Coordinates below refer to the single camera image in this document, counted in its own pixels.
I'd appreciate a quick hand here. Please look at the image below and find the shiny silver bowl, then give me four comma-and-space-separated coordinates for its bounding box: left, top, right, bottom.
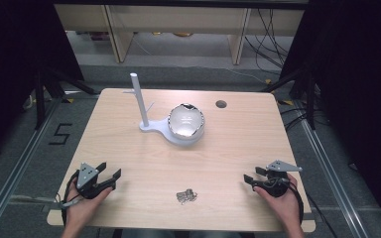
167, 102, 206, 141

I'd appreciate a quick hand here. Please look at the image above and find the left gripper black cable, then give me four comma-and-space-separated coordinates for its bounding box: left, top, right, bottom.
55, 170, 81, 226

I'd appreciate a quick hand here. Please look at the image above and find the person's right hand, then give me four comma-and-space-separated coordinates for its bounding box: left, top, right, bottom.
253, 174, 303, 229

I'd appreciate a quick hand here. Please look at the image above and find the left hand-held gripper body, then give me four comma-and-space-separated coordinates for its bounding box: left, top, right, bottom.
75, 162, 117, 200

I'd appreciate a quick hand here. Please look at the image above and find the black curtain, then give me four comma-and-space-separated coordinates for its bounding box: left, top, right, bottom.
0, 0, 85, 168
279, 0, 381, 229

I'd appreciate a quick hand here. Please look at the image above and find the aluminium floor rail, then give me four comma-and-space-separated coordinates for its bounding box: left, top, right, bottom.
297, 108, 380, 238
0, 97, 64, 238

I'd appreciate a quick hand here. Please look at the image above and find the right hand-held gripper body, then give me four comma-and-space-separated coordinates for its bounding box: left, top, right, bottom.
254, 160, 304, 199

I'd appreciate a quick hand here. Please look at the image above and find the silver chain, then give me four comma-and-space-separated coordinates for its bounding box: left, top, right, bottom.
176, 188, 198, 206

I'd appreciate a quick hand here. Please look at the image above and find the bundle of black cables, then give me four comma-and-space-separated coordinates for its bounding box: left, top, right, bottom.
243, 8, 296, 75

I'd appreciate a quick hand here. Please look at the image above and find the person's left hand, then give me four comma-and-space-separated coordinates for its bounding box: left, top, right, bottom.
64, 184, 114, 228

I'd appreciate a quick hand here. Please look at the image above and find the black tripod stand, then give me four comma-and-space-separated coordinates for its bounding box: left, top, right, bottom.
260, 64, 321, 131
34, 64, 101, 131

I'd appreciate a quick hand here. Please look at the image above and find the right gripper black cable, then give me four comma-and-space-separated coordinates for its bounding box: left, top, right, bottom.
287, 180, 306, 226

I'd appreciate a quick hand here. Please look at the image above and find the white stand with post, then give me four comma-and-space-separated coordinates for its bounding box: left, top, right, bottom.
122, 72, 206, 148

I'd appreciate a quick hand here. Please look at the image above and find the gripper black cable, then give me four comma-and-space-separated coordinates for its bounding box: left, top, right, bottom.
55, 170, 81, 226
287, 180, 306, 226

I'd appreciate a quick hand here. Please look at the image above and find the light wooden shelf unit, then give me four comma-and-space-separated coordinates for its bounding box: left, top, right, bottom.
54, 3, 306, 65

